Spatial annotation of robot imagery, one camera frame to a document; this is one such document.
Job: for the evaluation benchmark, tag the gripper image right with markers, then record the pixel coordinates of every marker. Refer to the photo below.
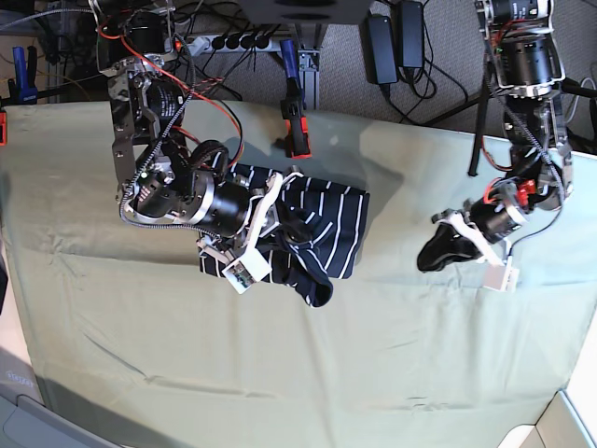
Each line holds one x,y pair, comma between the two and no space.
470,233

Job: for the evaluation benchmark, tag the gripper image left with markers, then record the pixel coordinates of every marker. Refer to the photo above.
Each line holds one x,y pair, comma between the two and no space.
235,219

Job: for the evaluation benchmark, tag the navy white striped T-shirt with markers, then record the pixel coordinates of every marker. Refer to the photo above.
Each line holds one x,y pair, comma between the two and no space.
337,214

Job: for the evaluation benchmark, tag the blue orange centre clamp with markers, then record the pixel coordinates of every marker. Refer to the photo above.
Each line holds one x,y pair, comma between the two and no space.
297,142

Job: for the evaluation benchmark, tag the black tripod stand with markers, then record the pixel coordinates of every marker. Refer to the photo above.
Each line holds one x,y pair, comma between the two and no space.
568,86

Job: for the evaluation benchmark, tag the black power adapter left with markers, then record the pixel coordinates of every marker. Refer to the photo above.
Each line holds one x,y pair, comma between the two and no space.
378,50

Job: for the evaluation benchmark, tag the black power adapter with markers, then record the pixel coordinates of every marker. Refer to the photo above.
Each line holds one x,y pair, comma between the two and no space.
378,50
408,22

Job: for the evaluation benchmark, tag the light green table cloth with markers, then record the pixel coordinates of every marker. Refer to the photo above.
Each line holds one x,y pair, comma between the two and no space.
130,340

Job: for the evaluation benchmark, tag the grey power strip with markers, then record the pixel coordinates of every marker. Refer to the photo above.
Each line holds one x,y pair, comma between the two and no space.
232,43

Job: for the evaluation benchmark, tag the black power adapter right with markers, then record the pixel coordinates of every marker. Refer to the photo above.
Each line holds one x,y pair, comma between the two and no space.
408,22

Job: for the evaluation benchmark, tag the black box under table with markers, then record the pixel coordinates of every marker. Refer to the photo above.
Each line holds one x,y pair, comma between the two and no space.
307,11

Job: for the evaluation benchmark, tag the blue left clamp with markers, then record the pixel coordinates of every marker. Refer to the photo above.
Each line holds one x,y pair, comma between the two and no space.
22,88

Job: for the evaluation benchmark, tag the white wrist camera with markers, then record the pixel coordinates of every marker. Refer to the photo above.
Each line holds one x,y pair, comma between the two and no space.
246,270
501,278

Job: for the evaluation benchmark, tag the aluminium profile post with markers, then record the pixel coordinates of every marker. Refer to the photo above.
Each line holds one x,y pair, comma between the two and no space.
309,38

